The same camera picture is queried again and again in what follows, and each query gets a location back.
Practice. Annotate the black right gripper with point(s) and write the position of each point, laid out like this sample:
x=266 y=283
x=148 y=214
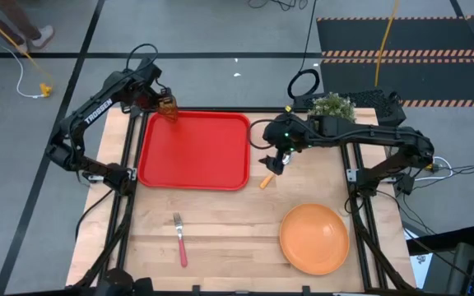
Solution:
x=290 y=131

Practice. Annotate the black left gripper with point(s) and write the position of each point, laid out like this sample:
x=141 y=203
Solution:
x=148 y=94

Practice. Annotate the amber faceted plastic cup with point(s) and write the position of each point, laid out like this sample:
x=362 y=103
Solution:
x=170 y=113

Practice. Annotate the orange plastic plate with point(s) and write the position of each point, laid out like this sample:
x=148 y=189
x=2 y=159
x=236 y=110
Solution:
x=314 y=239

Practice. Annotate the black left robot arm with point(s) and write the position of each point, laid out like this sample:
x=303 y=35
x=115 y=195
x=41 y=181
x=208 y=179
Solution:
x=97 y=111

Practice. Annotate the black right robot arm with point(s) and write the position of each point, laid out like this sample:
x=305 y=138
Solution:
x=385 y=137

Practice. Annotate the red plastic tray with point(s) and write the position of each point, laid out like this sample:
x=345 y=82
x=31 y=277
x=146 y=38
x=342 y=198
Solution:
x=196 y=152

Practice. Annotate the potted plant in ribbed pot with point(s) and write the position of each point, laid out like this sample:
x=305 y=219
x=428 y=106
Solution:
x=331 y=106

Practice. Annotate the black mat with hazard stripes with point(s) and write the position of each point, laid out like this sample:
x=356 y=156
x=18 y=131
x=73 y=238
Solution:
x=352 y=37

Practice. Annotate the person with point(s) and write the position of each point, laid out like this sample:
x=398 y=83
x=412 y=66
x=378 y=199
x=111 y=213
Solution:
x=15 y=22

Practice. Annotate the silver metal bracket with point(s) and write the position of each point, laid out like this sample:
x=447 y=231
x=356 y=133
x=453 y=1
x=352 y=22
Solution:
x=132 y=174
x=352 y=175

